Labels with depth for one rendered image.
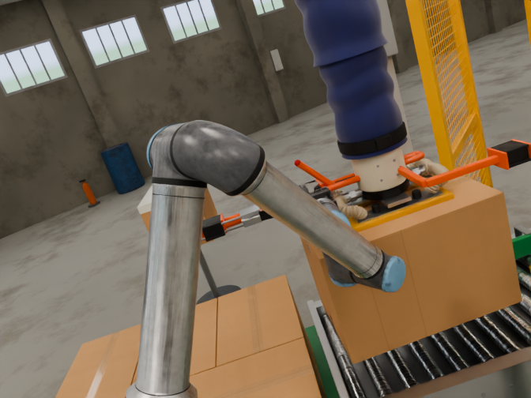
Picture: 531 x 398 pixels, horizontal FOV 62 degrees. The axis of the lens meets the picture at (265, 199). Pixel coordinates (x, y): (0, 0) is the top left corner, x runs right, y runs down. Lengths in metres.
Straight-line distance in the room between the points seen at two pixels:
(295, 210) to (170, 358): 0.39
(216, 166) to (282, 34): 10.62
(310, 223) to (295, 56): 10.60
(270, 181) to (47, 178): 9.20
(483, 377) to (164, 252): 1.08
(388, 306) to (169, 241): 0.82
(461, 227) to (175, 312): 0.92
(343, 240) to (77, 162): 9.12
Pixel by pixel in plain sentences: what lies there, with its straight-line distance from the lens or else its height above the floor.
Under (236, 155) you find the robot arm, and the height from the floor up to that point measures 1.54.
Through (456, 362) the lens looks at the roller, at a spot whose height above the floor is 0.55.
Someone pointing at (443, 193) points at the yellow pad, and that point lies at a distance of 1.54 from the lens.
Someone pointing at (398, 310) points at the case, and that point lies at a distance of 1.52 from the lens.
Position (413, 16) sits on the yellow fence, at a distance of 1.99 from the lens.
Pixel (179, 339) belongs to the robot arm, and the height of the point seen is 1.22.
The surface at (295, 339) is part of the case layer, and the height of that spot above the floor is 0.54.
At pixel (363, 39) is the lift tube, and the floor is 1.63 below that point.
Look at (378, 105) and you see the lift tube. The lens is 1.43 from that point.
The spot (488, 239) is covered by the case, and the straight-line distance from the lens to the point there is 1.56.
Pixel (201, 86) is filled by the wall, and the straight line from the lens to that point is 10.44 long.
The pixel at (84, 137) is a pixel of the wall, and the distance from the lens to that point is 9.93.
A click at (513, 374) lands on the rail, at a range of 1.65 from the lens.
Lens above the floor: 1.69
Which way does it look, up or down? 17 degrees down
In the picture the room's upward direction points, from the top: 19 degrees counter-clockwise
